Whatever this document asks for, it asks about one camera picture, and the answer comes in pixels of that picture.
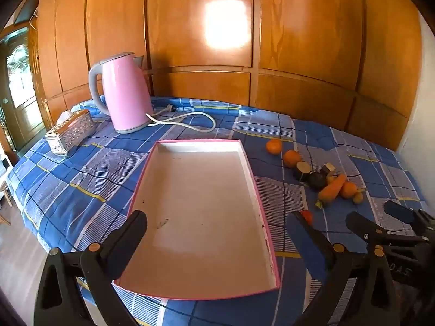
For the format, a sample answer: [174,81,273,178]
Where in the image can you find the white kettle power cord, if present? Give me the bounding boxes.
[146,105,217,133]

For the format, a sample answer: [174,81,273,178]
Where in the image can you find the eggplant piece with pale cut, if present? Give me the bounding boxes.
[294,162,312,181]

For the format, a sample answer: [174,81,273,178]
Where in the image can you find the white furniture piece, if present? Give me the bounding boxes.
[0,153,15,208]

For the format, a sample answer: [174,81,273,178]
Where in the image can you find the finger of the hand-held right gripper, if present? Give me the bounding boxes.
[384,200,435,237]
[345,211,391,254]

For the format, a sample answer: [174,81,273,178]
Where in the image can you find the wooden wardrobe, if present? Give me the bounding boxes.
[29,0,424,152]

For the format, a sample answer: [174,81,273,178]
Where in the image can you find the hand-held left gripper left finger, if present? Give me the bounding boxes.
[34,209,148,326]

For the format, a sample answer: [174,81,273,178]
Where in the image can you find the pink electric kettle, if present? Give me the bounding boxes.
[89,52,154,134]

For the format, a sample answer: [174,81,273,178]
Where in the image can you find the silver embossed tissue box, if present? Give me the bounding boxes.
[45,109,95,158]

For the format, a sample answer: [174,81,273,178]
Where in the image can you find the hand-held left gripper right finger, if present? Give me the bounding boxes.
[286,211,400,326]

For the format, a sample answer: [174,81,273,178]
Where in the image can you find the blue plaid blanket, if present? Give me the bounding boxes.
[7,97,429,326]

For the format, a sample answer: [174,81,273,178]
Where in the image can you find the pink rimmed shallow tray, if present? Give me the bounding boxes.
[112,139,281,301]

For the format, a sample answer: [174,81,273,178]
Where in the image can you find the carrot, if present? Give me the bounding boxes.
[315,174,347,209]

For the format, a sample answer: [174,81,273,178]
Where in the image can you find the wooden glass door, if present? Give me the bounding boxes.
[0,24,46,152]

